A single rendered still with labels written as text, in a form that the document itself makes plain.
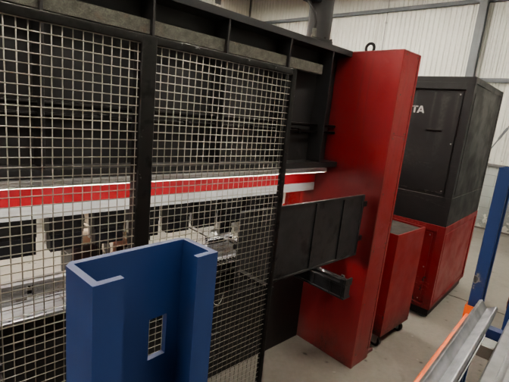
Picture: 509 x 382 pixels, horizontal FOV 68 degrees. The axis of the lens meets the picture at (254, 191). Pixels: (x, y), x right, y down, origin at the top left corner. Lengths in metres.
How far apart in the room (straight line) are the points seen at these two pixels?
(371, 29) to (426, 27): 1.24
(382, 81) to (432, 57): 6.40
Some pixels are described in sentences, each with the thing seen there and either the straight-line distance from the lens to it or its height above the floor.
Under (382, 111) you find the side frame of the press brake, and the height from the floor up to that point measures 1.91.
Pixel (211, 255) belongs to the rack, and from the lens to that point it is 0.18.
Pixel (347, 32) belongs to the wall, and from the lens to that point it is 10.08.
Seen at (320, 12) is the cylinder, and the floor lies 2.49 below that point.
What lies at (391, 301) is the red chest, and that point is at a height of 0.42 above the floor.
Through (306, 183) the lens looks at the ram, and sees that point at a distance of 2.93.
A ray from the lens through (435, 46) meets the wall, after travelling 9.15.
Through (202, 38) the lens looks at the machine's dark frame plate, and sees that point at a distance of 2.01.
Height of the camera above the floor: 1.81
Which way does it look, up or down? 12 degrees down
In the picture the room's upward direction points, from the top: 6 degrees clockwise
